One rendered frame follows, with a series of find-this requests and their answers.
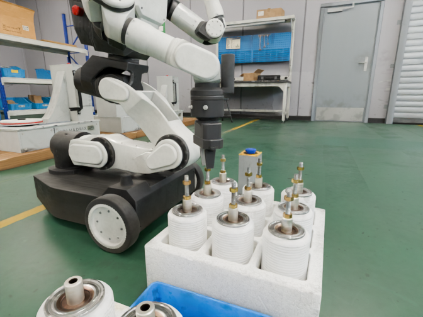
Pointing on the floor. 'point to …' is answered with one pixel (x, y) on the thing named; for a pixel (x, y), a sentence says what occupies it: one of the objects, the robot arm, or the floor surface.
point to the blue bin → (192, 302)
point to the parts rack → (35, 78)
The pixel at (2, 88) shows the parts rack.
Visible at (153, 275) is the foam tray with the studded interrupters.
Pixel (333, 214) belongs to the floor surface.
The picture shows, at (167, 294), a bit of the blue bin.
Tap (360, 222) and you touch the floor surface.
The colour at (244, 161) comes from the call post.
